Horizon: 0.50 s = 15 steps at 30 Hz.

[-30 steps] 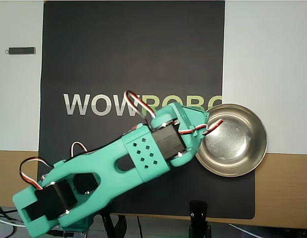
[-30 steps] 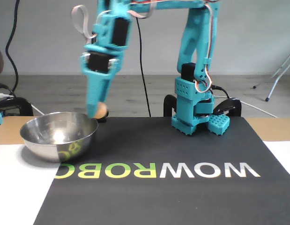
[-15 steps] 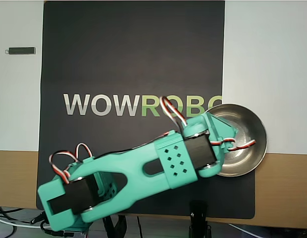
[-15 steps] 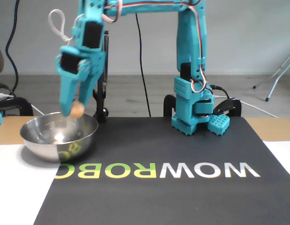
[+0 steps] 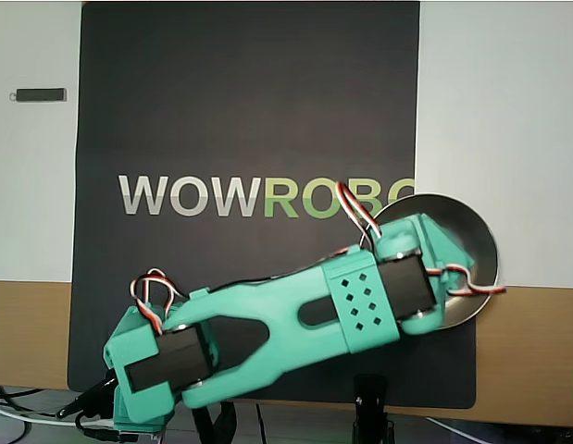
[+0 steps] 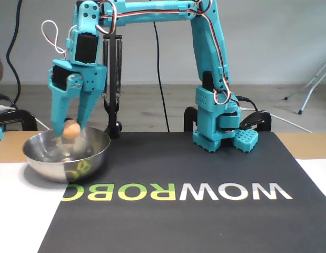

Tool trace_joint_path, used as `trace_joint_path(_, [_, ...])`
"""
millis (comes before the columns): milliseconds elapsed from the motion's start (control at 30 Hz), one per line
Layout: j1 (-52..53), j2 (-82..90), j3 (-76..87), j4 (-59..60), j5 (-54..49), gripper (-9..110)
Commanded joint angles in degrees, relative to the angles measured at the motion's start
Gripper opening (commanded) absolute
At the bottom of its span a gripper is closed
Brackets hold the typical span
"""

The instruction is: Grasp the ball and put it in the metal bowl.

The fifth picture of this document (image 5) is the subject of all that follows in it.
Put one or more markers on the teal gripper, black servo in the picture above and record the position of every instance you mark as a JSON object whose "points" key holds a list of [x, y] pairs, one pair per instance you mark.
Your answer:
{"points": [[453, 246]]}

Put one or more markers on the teal robot arm with base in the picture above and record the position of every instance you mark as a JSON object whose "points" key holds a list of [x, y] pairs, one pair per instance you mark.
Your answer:
{"points": [[277, 300]]}

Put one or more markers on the metal bowl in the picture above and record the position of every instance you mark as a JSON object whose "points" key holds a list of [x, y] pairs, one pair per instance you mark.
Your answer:
{"points": [[482, 250]]}

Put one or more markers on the white paper sheet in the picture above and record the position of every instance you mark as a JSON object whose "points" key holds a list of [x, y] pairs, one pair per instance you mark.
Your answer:
{"points": [[499, 139]]}

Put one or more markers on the black mat with WOWROBO print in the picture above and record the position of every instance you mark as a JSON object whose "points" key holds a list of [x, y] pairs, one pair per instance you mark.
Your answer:
{"points": [[267, 92]]}

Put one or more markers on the black table clamp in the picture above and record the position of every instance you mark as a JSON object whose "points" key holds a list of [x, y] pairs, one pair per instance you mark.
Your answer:
{"points": [[226, 421]]}

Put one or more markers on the black USB stick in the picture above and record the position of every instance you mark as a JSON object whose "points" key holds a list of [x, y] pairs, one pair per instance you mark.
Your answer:
{"points": [[41, 94]]}

